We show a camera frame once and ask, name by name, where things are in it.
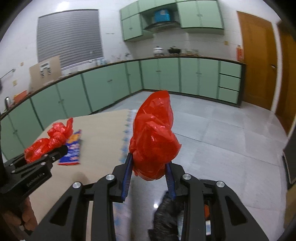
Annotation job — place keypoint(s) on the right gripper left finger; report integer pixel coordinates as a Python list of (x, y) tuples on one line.
[(107, 190)]

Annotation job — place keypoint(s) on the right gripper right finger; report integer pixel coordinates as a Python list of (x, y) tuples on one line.
[(213, 211)]

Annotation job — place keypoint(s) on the blue biscuit snack bag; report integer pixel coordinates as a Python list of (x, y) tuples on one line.
[(73, 155)]

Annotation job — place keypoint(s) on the red plastic bag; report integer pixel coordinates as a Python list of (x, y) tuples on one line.
[(153, 144), (58, 135)]

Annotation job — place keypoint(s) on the green lower kitchen cabinets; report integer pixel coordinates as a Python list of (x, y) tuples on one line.
[(97, 89)]

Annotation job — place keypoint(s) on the person left hand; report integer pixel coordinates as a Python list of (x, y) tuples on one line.
[(28, 220)]

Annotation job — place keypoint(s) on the steel electric kettle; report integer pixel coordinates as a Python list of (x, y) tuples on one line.
[(7, 102)]

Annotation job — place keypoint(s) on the orange plastic basin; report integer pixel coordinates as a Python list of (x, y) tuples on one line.
[(20, 96)]

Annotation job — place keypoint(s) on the cardboard box with label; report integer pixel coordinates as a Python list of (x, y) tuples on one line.
[(44, 72)]

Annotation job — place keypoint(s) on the grey window blind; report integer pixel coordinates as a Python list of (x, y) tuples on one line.
[(74, 36)]

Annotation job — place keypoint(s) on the orange bottle on counter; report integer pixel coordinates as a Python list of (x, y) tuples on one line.
[(239, 53)]

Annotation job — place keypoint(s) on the black wok pan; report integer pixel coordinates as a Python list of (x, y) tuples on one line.
[(174, 50)]

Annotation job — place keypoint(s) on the white cooking pot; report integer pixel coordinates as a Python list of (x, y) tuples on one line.
[(158, 51)]

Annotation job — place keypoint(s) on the wooden door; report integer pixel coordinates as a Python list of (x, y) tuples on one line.
[(263, 83)]

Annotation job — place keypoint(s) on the range hood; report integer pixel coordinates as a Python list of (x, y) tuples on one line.
[(162, 26)]

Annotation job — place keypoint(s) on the blue box above hood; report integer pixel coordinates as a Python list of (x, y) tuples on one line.
[(162, 15)]

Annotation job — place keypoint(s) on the metal towel rail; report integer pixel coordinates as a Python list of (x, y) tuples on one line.
[(9, 72)]

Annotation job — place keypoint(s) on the green upper wall cabinets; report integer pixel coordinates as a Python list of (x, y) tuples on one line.
[(203, 17)]

